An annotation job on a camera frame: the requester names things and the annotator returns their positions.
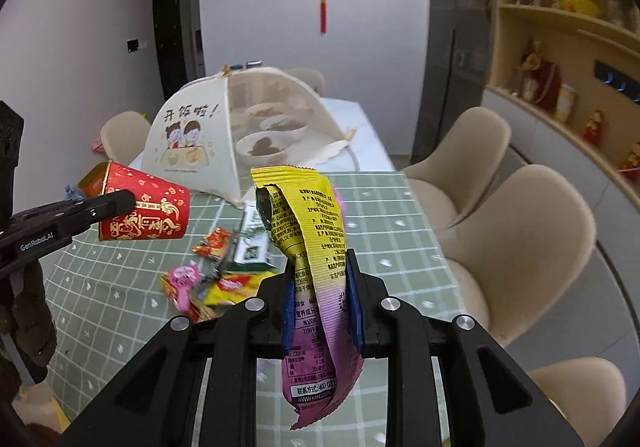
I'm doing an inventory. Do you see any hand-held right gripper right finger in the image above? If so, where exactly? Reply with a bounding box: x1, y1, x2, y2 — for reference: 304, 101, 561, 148
345, 248, 586, 447

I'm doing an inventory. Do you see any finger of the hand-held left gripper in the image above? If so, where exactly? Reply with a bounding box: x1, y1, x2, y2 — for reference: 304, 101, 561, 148
0, 190, 137, 273

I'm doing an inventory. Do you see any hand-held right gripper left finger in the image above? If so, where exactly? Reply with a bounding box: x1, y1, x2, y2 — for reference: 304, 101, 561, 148
60, 271, 297, 447

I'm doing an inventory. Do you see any red paper cup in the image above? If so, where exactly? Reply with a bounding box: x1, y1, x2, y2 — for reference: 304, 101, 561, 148
77, 161, 192, 242

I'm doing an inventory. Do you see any yellow purple snack wrapper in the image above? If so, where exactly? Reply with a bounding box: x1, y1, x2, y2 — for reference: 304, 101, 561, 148
250, 166, 366, 432

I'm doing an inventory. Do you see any person's left hand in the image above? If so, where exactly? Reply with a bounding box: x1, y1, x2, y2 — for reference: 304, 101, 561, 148
0, 257, 58, 383

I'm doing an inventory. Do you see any green white packet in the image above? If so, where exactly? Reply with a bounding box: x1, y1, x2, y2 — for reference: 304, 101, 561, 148
232, 207, 278, 273

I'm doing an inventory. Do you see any small red wrapper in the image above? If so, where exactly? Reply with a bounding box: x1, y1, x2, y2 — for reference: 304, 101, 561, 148
187, 299, 213, 323

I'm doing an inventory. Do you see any green checked tablecloth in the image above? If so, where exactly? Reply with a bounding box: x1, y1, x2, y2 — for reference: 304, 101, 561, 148
37, 170, 493, 447

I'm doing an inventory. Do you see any red orange snack wrapper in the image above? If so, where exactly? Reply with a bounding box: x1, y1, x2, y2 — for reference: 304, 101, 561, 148
192, 227, 233, 260

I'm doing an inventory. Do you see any beige mesh food cover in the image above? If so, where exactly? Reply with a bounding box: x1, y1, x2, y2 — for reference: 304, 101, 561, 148
140, 63, 361, 205

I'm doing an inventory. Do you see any dark door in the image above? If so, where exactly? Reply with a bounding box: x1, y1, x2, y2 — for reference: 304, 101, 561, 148
151, 0, 193, 103

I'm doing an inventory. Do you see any white bowl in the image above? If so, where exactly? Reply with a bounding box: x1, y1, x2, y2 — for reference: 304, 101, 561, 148
260, 116, 309, 143
245, 103, 291, 123

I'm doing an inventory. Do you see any wooden shelf cabinet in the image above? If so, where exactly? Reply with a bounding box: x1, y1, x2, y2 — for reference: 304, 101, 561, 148
482, 0, 640, 228

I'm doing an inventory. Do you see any grey tall cabinet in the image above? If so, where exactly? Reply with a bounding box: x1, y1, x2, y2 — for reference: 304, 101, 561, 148
412, 0, 493, 163

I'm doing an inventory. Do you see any yellow white cup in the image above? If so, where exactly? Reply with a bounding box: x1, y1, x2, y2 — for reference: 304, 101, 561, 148
554, 83, 576, 123

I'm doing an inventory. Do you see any red robed figurine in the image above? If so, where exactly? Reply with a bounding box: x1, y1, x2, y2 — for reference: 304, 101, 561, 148
515, 40, 561, 110

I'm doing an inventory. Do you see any small red figurine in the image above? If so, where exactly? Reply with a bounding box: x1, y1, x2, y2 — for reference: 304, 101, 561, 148
619, 142, 640, 183
582, 110, 607, 144

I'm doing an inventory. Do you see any yellow toy figure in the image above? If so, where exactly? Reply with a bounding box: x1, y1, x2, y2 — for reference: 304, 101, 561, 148
552, 0, 603, 18

